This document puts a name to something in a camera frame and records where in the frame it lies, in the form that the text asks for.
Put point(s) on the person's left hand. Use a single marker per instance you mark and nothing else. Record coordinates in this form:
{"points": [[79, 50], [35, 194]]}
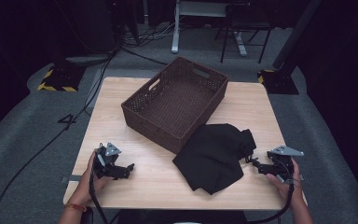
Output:
{"points": [[87, 186]]}

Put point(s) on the black slanted stand pole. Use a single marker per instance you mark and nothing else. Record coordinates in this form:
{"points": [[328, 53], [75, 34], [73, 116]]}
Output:
{"points": [[295, 37]]}

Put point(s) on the person's right hand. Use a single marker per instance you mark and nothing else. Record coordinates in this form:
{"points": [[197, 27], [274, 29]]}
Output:
{"points": [[292, 191]]}

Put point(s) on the brown woven basket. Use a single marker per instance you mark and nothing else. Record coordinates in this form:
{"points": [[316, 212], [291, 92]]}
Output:
{"points": [[175, 104]]}

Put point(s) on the white desk frame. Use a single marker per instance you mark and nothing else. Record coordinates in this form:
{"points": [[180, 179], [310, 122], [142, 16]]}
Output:
{"points": [[199, 9]]}

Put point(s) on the black cloth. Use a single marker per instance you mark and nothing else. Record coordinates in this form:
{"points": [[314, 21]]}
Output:
{"points": [[213, 155]]}

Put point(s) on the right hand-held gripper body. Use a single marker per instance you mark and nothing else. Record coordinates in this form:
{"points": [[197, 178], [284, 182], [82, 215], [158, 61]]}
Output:
{"points": [[281, 165]]}

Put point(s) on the striped black stand base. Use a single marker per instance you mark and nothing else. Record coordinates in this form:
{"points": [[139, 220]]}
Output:
{"points": [[62, 77], [279, 82]]}

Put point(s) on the black metal stool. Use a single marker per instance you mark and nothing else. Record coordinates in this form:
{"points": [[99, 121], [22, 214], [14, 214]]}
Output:
{"points": [[245, 18]]}

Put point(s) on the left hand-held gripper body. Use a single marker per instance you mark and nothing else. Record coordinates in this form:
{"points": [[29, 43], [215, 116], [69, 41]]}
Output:
{"points": [[105, 161]]}

